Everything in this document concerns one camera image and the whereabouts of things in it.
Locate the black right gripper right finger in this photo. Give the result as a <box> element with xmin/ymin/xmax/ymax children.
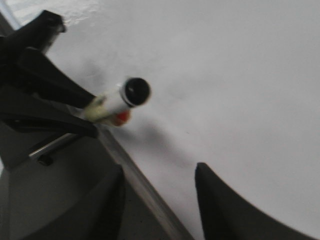
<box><xmin>194</xmin><ymin>162</ymin><xmax>312</xmax><ymax>240</ymax></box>

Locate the white whiteboard with metal frame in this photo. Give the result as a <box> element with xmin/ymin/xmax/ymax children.
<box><xmin>6</xmin><ymin>0</ymin><xmax>320</xmax><ymax>240</ymax></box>

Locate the white black whiteboard marker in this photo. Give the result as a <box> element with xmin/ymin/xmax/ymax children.
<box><xmin>82</xmin><ymin>77</ymin><xmax>152</xmax><ymax>127</ymax></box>

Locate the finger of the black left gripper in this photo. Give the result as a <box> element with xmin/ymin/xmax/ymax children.
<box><xmin>0</xmin><ymin>92</ymin><xmax>98</xmax><ymax>138</ymax></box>

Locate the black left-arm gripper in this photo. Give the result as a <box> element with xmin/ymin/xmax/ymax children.
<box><xmin>0</xmin><ymin>10</ymin><xmax>95</xmax><ymax>109</ymax></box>

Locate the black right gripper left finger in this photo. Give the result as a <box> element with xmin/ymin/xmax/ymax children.
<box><xmin>14</xmin><ymin>164</ymin><xmax>123</xmax><ymax>240</ymax></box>

